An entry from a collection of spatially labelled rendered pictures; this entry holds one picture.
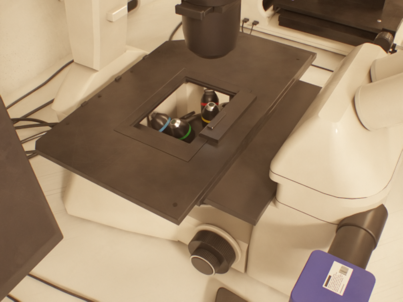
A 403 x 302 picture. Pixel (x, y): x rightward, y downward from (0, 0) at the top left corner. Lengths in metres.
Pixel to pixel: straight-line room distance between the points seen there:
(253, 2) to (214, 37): 0.66
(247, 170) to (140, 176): 0.13
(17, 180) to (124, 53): 0.34
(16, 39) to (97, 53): 0.42
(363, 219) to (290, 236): 0.10
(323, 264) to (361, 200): 0.08
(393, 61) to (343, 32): 0.57
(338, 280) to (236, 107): 0.26
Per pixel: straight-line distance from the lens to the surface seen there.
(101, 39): 0.63
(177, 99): 0.71
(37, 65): 1.09
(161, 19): 1.26
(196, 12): 0.47
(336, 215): 0.48
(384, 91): 0.43
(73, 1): 0.62
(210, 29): 0.50
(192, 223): 0.62
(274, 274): 0.61
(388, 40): 0.98
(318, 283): 0.41
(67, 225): 0.73
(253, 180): 0.51
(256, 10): 1.16
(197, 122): 0.62
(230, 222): 0.61
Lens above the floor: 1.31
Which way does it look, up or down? 43 degrees down
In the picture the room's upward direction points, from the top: 1 degrees counter-clockwise
